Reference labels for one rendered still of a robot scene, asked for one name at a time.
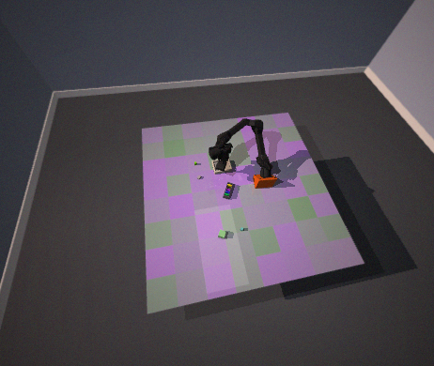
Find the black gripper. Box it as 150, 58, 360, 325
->
215, 148, 232, 171

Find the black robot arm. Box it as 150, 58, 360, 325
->
209, 118, 273, 178

